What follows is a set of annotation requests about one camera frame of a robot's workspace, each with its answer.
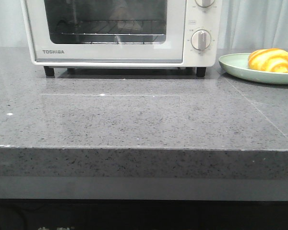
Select glass oven door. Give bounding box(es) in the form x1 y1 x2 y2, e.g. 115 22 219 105
22 0 186 63

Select yellow striped croissant bread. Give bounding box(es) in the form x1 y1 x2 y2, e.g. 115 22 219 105
248 48 288 73

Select white Toshiba toaster oven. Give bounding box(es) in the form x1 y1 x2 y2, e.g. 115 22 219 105
21 0 222 77

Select lower white timer knob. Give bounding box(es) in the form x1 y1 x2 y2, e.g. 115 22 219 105
191 30 211 51

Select light green plate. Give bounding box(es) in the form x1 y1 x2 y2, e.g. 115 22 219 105
218 53 288 85

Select upper white temperature knob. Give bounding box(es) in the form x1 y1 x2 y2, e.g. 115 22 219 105
195 0 215 9

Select white curtain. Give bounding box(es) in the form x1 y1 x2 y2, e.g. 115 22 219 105
0 0 288 49

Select metal wire oven rack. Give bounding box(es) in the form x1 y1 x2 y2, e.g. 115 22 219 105
49 20 167 45

